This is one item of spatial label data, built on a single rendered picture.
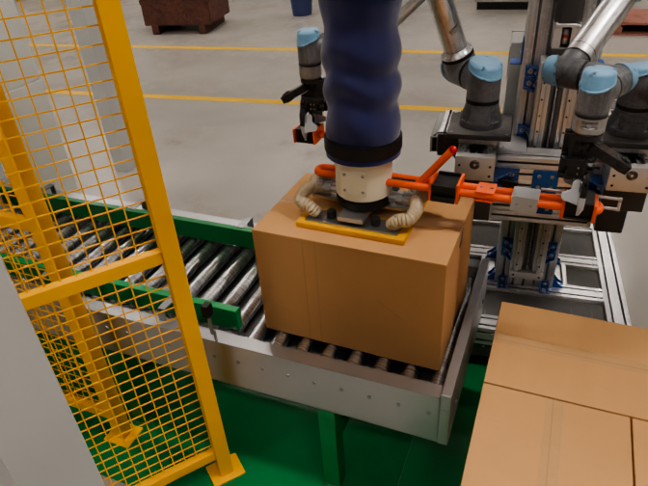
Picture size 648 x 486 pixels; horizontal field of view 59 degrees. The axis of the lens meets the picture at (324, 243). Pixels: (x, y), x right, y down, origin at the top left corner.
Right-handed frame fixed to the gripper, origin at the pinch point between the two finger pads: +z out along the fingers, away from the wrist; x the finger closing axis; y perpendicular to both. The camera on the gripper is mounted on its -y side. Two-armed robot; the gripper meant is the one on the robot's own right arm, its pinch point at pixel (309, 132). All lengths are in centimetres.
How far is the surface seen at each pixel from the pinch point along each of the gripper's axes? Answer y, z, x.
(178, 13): -439, 82, 513
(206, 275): -37, 54, -26
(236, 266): -28, 53, -17
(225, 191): -129, 108, 123
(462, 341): 66, 46, -37
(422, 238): 51, 12, -35
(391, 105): 39, -24, -29
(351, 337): 32, 47, -46
